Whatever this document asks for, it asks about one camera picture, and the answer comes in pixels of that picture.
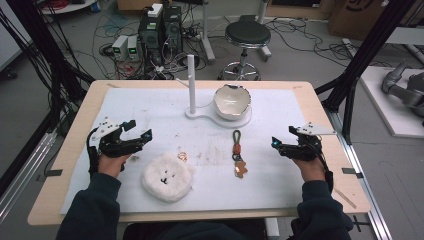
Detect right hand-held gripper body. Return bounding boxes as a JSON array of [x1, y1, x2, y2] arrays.
[[281, 122, 337, 163]]

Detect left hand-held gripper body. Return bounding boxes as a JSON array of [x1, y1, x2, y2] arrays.
[[88, 117, 144, 159]]

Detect person's left hand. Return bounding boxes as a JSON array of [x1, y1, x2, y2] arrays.
[[97, 153, 132, 179]]

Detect person's right hand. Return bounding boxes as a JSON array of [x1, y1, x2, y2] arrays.
[[292, 158, 326, 184]]

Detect white foam mat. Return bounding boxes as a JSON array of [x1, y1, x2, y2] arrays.
[[59, 87, 338, 215]]

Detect white plush pouch with face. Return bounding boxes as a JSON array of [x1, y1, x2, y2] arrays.
[[141, 152, 194, 204]]

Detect white shell-shaped bowl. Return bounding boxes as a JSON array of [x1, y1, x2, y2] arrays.
[[213, 83, 252, 122]]

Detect white pole stand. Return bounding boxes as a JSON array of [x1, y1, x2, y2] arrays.
[[175, 54, 253, 130]]

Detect grey power supply unit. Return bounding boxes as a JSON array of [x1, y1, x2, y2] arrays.
[[127, 34, 141, 61], [111, 34, 130, 61]]

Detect white base board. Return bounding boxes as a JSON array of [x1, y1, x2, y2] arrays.
[[359, 65, 424, 139]]

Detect black computer tower white top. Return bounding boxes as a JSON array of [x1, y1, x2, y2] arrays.
[[138, 3, 165, 66]]

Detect black round stool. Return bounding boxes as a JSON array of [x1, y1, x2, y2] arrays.
[[218, 20, 273, 82]]

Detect grey metal stand leg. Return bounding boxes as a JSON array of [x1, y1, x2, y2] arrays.
[[199, 0, 217, 64]]

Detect cardboard box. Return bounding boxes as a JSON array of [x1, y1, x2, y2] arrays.
[[328, 0, 389, 41]]

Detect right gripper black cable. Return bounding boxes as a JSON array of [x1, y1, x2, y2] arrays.
[[316, 146, 334, 194]]

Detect gingerbread figure keychain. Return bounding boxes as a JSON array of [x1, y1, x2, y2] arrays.
[[232, 129, 249, 179]]

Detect tangle of floor cables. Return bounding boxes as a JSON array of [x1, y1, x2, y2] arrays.
[[93, 13, 208, 81]]

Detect aluminium rail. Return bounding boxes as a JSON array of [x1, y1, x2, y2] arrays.
[[328, 109, 394, 240], [0, 129, 58, 221]]

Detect black frame post with cables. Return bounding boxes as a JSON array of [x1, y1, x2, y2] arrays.
[[6, 0, 96, 134]]

